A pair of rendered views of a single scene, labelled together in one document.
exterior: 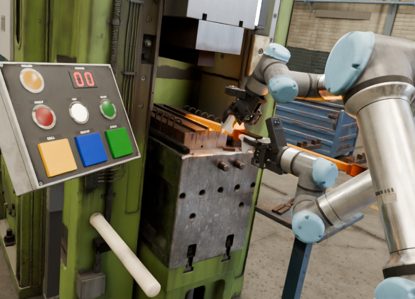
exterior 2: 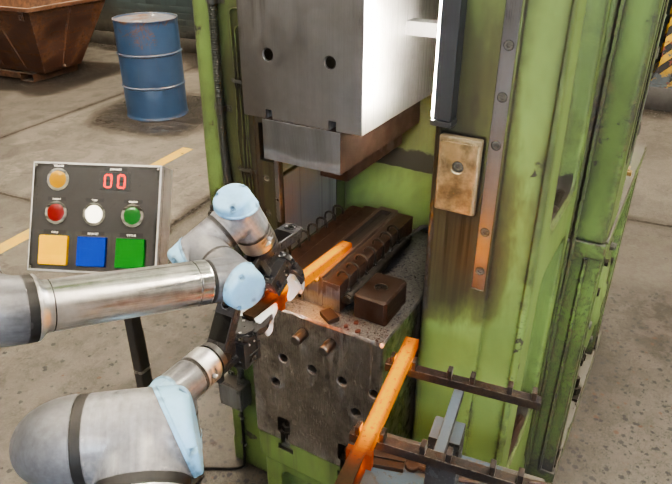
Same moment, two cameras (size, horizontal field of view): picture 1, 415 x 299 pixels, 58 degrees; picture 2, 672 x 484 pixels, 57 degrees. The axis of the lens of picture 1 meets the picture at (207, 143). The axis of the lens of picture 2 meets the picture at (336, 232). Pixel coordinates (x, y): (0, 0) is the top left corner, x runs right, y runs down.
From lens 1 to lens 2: 1.60 m
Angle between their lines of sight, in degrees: 64
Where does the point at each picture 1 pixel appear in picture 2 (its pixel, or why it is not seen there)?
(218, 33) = (294, 138)
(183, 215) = (261, 372)
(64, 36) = not seen: hidden behind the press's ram
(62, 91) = (84, 191)
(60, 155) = (54, 249)
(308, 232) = not seen: hidden behind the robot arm
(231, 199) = (334, 393)
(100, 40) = (212, 128)
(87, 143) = (86, 245)
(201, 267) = (304, 457)
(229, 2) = (304, 93)
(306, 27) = not seen: outside the picture
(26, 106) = (43, 201)
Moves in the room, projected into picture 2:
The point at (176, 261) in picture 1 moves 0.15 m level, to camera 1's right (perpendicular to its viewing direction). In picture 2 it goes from (265, 424) to (281, 464)
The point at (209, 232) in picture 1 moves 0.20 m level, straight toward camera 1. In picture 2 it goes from (305, 418) to (229, 437)
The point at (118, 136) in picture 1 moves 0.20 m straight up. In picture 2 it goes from (129, 246) to (116, 172)
